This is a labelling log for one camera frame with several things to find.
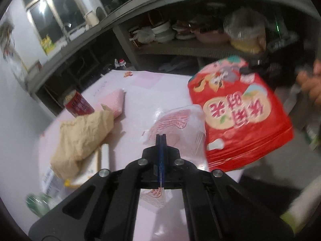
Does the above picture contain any red drink can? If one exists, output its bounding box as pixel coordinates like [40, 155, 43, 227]
[63, 90, 95, 117]

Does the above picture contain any clear bag of yellow food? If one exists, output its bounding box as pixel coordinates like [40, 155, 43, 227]
[223, 7, 267, 54]

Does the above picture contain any stack of white bowls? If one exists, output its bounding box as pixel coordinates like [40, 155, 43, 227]
[152, 20, 176, 43]

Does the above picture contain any white kettle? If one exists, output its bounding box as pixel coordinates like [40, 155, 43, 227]
[84, 11, 99, 27]

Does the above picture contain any solid pink plastic bag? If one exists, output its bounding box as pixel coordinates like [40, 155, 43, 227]
[100, 89, 126, 118]

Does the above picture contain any pink pot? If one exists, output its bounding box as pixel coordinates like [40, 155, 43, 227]
[192, 28, 230, 43]

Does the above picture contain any small clear pink-print bag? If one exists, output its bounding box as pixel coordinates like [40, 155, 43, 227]
[139, 105, 210, 209]

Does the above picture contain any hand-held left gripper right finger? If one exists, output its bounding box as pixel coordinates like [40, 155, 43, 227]
[161, 134, 294, 241]

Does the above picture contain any person's right hand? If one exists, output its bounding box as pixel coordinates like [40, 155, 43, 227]
[296, 59, 321, 108]

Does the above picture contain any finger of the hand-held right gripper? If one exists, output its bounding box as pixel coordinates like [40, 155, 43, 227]
[241, 63, 266, 75]

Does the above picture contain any green yellow packet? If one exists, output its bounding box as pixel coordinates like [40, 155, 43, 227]
[40, 36, 57, 54]

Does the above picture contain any white plastic bag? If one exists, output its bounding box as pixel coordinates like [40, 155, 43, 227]
[129, 26, 154, 43]

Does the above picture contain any window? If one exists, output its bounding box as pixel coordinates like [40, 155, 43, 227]
[21, 0, 87, 41]

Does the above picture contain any red snack bag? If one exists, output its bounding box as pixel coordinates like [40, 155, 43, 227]
[188, 56, 294, 172]

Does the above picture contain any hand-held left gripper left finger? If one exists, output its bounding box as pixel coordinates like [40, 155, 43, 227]
[28, 134, 161, 241]

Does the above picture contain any green plastic bottle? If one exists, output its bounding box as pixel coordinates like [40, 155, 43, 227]
[25, 192, 59, 218]

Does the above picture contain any brown paper bag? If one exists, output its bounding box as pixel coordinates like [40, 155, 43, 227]
[50, 109, 114, 180]

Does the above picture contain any white blue toothpaste box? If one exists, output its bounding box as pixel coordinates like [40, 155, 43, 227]
[41, 144, 111, 197]

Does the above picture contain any stack of dark plates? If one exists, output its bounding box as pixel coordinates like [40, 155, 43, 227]
[174, 20, 198, 41]

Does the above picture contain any pink printed table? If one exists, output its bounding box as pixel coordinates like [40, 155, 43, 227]
[38, 69, 245, 241]

